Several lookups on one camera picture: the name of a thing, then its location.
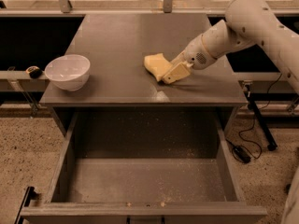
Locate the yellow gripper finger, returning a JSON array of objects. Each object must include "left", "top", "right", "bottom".
[
  {"left": 162, "top": 62, "right": 192, "bottom": 84},
  {"left": 171, "top": 51, "right": 185, "bottom": 65}
]

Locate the black power adapter with cable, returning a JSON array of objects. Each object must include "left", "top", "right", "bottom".
[{"left": 226, "top": 120, "right": 263, "bottom": 164}]

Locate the grey cabinet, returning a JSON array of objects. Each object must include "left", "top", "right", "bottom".
[{"left": 41, "top": 13, "right": 247, "bottom": 133}]

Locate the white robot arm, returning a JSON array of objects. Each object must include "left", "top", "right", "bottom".
[{"left": 162, "top": 0, "right": 299, "bottom": 93}]

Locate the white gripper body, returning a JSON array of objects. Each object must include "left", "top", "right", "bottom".
[{"left": 184, "top": 35, "right": 217, "bottom": 70}]

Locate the white bowl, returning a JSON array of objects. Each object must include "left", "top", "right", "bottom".
[{"left": 45, "top": 54, "right": 91, "bottom": 91}]

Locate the black stand leg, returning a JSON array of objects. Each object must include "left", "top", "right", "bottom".
[{"left": 243, "top": 81, "right": 278, "bottom": 151}]

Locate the open grey top drawer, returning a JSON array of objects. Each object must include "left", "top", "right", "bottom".
[{"left": 21, "top": 110, "right": 266, "bottom": 224}]

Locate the metal railing frame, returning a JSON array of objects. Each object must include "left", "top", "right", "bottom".
[{"left": 0, "top": 0, "right": 299, "bottom": 17}]

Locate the yellow sponge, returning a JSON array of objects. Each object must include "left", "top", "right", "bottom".
[{"left": 144, "top": 53, "right": 172, "bottom": 81}]

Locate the black yellow tape measure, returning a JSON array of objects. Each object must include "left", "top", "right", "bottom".
[{"left": 26, "top": 66, "right": 43, "bottom": 78}]

